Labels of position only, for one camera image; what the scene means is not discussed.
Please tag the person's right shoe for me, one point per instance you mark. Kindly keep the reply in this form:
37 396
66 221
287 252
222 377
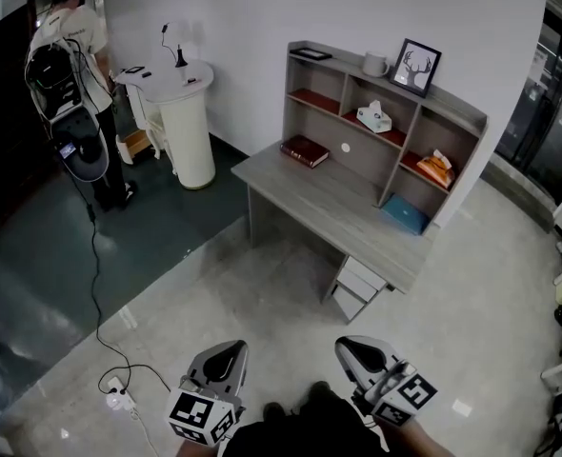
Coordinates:
320 388

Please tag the black tablet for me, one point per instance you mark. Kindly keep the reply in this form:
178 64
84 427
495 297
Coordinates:
132 70

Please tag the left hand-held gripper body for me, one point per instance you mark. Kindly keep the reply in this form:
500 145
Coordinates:
200 412

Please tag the person's black clothing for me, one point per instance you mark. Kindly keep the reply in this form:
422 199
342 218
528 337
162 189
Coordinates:
305 436

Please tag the person's shoe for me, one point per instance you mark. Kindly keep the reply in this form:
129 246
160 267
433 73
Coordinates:
274 410
320 388

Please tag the white power strip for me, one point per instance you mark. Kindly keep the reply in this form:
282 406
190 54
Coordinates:
119 395

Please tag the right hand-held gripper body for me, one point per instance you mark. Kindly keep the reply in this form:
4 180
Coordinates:
405 395

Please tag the black framed glass door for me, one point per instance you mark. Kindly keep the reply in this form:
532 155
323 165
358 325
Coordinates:
547 112

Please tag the dark red book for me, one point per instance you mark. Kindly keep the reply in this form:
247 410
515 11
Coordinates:
305 150

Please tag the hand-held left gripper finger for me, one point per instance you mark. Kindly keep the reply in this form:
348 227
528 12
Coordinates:
243 364
200 362

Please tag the grey wooden desk with hutch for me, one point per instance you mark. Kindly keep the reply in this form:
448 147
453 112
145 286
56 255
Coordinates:
367 160

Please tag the person's left shoe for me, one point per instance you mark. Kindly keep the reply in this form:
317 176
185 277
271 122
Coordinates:
274 410

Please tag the white round vanity table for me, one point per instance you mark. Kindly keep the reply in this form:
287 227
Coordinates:
190 131

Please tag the black framed deer picture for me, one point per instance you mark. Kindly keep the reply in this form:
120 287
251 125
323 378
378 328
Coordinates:
415 68

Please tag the person's left forearm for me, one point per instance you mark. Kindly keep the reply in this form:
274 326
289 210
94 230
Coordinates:
190 451

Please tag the dark wooden door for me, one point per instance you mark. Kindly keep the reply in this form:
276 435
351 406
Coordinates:
5 112

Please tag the white tissues pack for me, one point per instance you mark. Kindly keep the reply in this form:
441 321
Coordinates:
374 118

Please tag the white floor socket plate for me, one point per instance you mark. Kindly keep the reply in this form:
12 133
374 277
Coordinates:
462 406

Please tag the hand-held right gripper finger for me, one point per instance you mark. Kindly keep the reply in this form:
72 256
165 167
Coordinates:
386 352
350 367

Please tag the orange tissues pack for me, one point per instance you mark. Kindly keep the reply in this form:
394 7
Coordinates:
435 167

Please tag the person's right forearm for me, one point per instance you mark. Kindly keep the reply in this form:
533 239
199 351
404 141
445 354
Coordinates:
419 441

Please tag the small black picture frame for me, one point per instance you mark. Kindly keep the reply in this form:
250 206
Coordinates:
310 53

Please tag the white mug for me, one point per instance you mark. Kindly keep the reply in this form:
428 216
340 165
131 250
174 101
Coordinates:
374 64

